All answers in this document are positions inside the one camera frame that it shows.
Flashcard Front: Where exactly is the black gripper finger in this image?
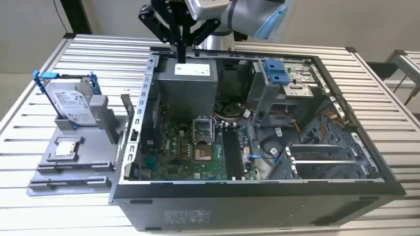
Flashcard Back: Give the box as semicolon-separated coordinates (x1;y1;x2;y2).
137;4;182;64
181;19;221;64

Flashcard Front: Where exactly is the hard disk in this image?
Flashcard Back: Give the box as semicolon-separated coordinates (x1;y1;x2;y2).
31;70;101;129

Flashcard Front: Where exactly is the orange yellow power wire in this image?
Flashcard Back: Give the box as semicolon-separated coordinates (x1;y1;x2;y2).
321;111;358;132

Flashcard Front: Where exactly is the metal disk bay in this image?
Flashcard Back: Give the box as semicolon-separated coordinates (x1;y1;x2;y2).
266;144;367;180

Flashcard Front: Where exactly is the grey power supply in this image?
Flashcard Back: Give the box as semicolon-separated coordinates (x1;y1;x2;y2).
153;59;218;118

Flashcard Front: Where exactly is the blue drive latch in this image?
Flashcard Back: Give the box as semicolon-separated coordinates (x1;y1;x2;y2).
263;59;291;85

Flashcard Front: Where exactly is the metal drive cage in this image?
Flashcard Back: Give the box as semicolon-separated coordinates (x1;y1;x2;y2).
245;59;330;123

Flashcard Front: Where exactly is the black case fan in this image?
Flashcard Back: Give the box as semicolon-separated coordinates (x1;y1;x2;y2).
141;81;163;150

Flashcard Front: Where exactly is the metal socket cover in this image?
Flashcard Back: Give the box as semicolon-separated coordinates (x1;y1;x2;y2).
191;115;215;146

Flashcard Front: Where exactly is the CPU socket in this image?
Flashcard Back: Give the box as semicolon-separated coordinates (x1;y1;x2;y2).
193;145;213;163

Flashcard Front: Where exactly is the black RAM slot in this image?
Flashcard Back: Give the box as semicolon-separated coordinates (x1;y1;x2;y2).
221;122;237;181
230;122;246;181

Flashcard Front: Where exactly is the grey parts rack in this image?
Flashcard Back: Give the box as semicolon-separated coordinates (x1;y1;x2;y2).
26;94;131;197

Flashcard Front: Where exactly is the silver CPU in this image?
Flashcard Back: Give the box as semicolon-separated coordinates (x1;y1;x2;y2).
53;141;78;157

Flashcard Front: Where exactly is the green motherboard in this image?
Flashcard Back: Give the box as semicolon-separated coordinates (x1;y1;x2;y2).
139;115;259;181

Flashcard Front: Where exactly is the dark RAM stick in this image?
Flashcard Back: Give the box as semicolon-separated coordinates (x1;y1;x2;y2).
47;165;98;172
45;179;89;185

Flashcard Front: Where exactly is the metal slat side table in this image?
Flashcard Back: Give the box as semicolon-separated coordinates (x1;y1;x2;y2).
382;49;420;104

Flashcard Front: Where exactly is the black open PC case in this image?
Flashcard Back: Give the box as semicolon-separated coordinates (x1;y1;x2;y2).
107;46;407;232

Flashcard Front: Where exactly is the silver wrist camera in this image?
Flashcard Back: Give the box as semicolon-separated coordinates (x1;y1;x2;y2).
183;0;229;22

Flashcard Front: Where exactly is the black background post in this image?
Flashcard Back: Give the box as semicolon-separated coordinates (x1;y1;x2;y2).
59;0;94;35

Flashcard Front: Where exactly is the thin black wall cable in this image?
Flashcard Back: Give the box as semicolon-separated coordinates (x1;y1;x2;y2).
53;0;71;34

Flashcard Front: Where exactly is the graphics card with metal bracket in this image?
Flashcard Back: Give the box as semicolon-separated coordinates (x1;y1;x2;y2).
117;93;137;150

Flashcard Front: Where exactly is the yellow black wire bundle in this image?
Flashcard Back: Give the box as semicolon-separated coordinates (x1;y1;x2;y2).
211;102;254;121

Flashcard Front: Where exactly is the black wire white label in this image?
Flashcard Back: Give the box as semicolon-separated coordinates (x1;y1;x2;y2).
257;127;286;148
258;146;282;164

